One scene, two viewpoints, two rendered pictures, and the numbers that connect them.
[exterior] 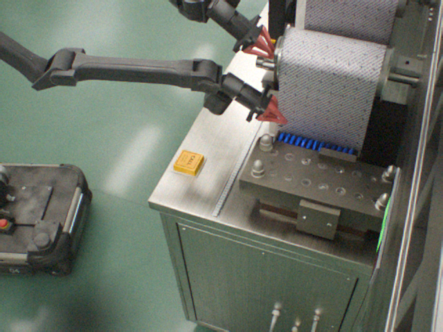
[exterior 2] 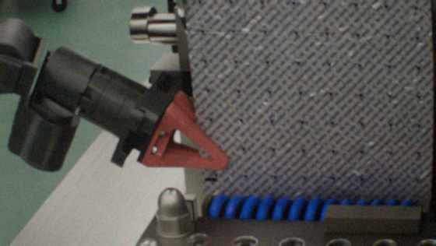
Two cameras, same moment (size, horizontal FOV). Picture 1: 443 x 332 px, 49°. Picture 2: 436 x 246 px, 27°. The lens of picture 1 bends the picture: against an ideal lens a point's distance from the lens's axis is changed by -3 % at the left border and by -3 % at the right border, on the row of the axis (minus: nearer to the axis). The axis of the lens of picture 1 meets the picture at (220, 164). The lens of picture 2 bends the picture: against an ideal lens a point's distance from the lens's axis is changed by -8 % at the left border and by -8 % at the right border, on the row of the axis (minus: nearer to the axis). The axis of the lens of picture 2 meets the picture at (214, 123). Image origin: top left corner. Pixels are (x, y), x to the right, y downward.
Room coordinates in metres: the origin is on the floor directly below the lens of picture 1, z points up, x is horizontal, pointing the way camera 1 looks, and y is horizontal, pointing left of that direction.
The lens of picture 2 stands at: (0.12, -0.07, 1.47)
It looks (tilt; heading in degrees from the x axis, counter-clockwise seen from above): 23 degrees down; 353
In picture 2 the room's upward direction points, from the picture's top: 5 degrees counter-clockwise
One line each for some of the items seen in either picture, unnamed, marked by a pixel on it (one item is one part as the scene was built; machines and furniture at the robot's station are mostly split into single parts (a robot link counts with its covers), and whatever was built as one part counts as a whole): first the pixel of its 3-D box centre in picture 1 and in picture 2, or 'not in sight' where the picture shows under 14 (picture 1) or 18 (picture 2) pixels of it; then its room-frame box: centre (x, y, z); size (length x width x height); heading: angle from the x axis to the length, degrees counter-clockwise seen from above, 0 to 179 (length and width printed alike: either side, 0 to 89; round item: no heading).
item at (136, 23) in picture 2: (261, 61); (144, 25); (1.08, -0.13, 1.18); 0.04 x 0.02 x 0.04; 155
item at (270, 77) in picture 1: (273, 98); (188, 135); (1.07, -0.16, 1.05); 0.06 x 0.05 x 0.31; 65
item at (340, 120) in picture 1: (321, 118); (318, 126); (0.91, -0.27, 1.11); 0.23 x 0.01 x 0.18; 65
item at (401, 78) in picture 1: (403, 76); not in sight; (0.90, -0.45, 1.25); 0.07 x 0.04 x 0.04; 65
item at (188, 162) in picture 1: (188, 162); not in sight; (0.97, 0.09, 0.91); 0.07 x 0.07 x 0.02; 65
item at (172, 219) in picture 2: (266, 140); (172, 209); (0.90, -0.12, 1.05); 0.04 x 0.04 x 0.04
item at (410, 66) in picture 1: (409, 66); not in sight; (0.89, -0.46, 1.28); 0.06 x 0.05 x 0.02; 65
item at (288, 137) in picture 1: (317, 146); (318, 215); (0.89, -0.26, 1.03); 0.21 x 0.04 x 0.03; 65
